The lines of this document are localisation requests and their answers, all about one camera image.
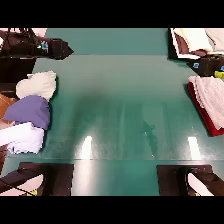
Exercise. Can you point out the purple garment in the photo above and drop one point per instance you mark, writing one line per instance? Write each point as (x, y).
(30, 110)

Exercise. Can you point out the grey garment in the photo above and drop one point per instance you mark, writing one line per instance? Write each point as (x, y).
(216, 38)

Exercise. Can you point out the cream shirt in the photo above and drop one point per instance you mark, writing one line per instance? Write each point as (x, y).
(37, 85)

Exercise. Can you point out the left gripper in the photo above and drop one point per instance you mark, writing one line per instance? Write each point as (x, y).
(60, 49)

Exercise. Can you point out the pale pink knitted garment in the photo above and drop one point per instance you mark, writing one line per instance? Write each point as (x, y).
(211, 96)

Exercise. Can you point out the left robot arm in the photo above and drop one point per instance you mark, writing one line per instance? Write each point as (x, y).
(20, 46)

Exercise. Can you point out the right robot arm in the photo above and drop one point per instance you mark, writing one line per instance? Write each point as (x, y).
(173, 180)

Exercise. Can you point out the brown garment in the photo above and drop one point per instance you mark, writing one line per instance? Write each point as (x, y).
(182, 45)

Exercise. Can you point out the black garment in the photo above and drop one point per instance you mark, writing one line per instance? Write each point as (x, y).
(172, 50)

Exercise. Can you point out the cream folded garment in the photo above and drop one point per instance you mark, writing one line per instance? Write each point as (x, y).
(195, 38)

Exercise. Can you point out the red garment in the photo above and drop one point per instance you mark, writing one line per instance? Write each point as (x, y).
(206, 121)

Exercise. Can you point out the white garment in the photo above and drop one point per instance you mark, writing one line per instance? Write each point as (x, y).
(21, 138)

